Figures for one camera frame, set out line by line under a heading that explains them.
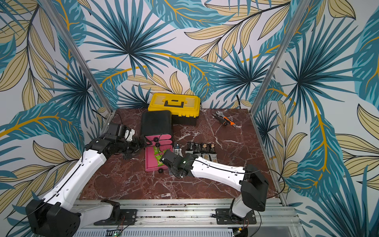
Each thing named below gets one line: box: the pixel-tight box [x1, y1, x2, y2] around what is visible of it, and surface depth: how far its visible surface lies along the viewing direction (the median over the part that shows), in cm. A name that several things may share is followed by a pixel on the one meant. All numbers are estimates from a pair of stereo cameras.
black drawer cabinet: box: [141, 110, 174, 147], surface depth 94 cm
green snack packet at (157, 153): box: [152, 145, 163, 160], surface depth 94 cm
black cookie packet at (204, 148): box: [201, 143, 208, 154], surface depth 100 cm
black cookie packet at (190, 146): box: [186, 141, 195, 151], surface depth 99 cm
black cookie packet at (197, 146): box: [192, 142, 201, 154], surface depth 99 cm
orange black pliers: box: [215, 110, 237, 127], surface depth 116 cm
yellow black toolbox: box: [147, 93, 201, 126], surface depth 103 cm
